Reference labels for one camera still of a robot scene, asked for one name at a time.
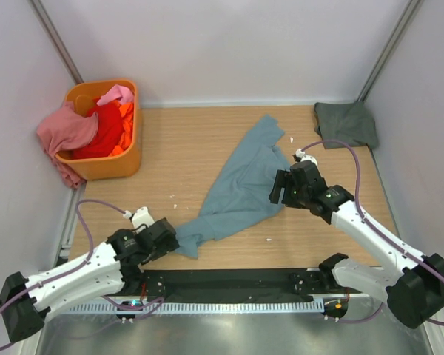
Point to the light blue t shirt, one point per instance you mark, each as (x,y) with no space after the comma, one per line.
(239,197)

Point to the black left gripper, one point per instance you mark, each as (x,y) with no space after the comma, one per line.
(169,246)

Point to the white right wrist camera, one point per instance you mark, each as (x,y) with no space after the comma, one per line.
(301,156)

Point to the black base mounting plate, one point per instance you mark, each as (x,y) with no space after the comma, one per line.
(231,286)

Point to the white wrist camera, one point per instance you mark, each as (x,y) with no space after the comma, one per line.
(140,218)
(301,156)

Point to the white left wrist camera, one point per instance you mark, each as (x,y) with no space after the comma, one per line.
(140,218)

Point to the light pink t shirt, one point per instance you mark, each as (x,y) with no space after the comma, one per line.
(122,94)

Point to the grey t shirt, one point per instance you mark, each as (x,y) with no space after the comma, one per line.
(351,123)

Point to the slotted grey cable duct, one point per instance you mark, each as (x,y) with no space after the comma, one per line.
(103,307)

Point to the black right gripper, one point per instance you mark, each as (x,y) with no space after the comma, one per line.
(284,179)

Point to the orange t shirt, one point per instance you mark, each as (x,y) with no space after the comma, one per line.
(127,118)

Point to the red t shirt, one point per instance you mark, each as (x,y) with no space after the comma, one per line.
(106,142)

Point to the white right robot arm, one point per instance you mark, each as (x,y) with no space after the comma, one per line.
(409,282)

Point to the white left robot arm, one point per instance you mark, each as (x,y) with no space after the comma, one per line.
(112,268)

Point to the orange plastic basket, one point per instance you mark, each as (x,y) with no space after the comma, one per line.
(120,166)

